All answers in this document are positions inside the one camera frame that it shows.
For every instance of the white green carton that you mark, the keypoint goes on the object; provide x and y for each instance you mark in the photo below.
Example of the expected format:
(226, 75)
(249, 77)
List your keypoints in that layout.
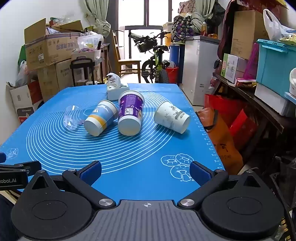
(229, 67)

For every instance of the tall cardboard box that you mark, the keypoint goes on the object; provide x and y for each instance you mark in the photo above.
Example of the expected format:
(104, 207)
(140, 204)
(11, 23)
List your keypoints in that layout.
(247, 34)

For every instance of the white chest freezer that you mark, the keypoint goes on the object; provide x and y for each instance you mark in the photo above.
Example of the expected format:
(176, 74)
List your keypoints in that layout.
(198, 67)

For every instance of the white grey print paper cup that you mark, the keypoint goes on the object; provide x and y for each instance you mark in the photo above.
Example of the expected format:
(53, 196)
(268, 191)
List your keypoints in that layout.
(171, 115)

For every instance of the large open cardboard box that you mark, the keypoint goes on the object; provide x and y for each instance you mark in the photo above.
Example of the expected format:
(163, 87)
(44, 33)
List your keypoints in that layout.
(46, 51)

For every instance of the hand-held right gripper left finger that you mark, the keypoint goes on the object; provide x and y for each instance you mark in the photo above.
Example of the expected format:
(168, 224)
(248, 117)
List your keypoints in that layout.
(91, 172)

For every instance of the black utility cart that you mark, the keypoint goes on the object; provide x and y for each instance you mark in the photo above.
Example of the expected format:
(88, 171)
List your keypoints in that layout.
(81, 63)

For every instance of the purple paper cup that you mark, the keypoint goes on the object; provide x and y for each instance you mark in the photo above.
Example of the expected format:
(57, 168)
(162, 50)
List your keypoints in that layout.
(130, 109)

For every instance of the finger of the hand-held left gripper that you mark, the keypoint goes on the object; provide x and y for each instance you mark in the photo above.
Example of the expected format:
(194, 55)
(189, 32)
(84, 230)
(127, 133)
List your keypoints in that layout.
(2, 158)
(30, 166)

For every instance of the magenta packet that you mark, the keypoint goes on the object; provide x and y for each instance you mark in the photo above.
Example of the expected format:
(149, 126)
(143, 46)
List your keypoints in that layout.
(252, 62)

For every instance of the wooden chair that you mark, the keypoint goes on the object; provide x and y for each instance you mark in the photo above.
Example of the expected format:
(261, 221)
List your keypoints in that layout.
(126, 62)

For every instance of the yellow container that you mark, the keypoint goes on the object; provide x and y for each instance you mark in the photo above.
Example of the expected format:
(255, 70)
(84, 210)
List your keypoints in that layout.
(168, 39)

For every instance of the blue silicone baking mat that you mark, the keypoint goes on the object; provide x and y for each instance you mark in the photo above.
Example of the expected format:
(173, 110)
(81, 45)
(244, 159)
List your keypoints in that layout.
(138, 150)

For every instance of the floral fabric bag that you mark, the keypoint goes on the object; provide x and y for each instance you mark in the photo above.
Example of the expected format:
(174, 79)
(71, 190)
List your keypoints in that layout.
(182, 27)

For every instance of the black green bicycle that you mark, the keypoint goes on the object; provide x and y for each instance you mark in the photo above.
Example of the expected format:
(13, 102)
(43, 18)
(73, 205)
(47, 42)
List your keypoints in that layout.
(157, 60)

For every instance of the blue barrel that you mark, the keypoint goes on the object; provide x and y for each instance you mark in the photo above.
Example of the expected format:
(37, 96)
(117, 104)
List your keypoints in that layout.
(177, 54)

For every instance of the teal plastic storage box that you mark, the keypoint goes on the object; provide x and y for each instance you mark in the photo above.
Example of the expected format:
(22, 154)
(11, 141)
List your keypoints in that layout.
(275, 64)

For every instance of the clear plastic bag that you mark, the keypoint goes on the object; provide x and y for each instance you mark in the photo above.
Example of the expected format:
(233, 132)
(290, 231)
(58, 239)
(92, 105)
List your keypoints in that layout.
(89, 41)

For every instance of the clear plastic cup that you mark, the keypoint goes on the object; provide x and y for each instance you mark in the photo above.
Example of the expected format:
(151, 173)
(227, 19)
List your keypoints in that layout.
(70, 118)

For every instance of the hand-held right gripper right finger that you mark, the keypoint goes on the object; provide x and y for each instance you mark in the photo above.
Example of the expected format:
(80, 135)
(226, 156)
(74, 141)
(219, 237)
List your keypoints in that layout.
(199, 173)

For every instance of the white tissue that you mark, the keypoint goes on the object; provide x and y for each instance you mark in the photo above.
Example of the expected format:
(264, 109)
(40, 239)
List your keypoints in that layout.
(113, 80)

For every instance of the dark maroon garment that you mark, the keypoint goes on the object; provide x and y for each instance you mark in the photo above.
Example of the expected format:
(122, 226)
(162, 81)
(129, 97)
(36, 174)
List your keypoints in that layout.
(227, 30)

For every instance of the red bucket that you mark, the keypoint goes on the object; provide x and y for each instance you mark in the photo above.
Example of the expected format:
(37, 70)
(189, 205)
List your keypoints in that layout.
(172, 74)

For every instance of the white blue yellow paper cup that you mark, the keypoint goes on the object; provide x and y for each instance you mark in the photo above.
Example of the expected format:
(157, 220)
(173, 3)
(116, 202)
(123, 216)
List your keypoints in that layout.
(99, 118)

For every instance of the brown cardboard box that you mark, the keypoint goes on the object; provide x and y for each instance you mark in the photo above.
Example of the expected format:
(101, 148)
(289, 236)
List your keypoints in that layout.
(55, 78)

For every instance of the white plastic bag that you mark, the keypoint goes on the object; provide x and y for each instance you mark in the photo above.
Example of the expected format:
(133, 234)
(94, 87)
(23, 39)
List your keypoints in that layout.
(275, 25)
(22, 74)

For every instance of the white flat box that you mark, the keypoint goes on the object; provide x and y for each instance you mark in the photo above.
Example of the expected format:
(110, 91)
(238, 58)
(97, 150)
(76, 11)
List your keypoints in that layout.
(270, 99)

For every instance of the red shopping bag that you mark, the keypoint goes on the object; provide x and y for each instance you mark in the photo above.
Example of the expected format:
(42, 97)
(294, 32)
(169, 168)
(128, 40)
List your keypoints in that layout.
(226, 109)

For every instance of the white red cardboard box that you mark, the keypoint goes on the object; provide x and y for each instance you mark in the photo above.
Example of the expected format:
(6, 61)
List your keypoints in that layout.
(23, 102)

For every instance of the white tissue box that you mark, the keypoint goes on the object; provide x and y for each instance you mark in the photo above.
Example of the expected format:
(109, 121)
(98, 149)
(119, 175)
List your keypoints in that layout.
(118, 93)

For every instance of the dark wooden side table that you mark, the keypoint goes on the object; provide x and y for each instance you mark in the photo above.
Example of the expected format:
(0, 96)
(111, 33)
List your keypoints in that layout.
(259, 104)

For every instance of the orange shopping bag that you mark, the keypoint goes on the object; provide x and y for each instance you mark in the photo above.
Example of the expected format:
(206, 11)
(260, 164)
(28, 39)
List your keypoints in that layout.
(222, 143)

